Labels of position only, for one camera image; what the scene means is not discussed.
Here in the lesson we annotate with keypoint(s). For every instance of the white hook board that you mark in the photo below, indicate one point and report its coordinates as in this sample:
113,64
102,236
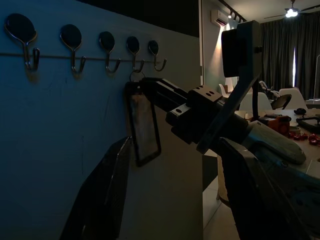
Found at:
50,47

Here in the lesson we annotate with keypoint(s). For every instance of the beige tape roll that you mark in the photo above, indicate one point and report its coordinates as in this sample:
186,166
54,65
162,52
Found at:
295,129

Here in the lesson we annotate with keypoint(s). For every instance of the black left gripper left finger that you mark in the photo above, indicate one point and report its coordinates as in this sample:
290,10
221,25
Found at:
100,195

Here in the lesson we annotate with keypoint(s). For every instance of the black tray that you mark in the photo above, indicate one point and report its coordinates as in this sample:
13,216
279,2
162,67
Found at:
308,123

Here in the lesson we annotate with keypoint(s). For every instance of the black chair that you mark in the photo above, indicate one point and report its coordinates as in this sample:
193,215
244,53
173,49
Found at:
282,101

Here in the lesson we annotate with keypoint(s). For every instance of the white shell chair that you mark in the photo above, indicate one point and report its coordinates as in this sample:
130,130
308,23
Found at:
223,90
297,96
260,101

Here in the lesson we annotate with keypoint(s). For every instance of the black ceiling track light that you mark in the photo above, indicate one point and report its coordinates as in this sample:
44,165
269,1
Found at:
235,15

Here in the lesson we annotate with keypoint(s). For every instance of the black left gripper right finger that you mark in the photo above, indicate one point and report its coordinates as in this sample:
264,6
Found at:
262,205

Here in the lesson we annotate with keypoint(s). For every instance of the orange power tool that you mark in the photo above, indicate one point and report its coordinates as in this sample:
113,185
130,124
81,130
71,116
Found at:
281,123

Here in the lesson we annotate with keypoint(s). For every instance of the ceiling fan with light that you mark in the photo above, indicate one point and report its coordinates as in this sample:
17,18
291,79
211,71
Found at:
291,12

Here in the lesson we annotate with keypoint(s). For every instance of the small black object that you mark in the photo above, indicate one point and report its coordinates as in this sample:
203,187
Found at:
300,111

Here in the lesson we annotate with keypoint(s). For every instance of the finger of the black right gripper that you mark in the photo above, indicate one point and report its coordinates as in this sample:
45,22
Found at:
165,93

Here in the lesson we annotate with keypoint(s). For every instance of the white wall air conditioner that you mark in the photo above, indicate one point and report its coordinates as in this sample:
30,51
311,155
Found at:
218,17

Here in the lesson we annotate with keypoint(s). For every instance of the black disc metal wall hook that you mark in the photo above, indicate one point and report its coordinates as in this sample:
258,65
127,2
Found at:
153,47
71,35
20,26
107,41
133,45

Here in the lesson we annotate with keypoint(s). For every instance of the red plastic piece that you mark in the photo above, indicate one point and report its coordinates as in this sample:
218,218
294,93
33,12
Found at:
314,139
298,136

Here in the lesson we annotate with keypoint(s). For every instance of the dark curtain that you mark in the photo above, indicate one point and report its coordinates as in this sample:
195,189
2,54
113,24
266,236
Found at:
280,50

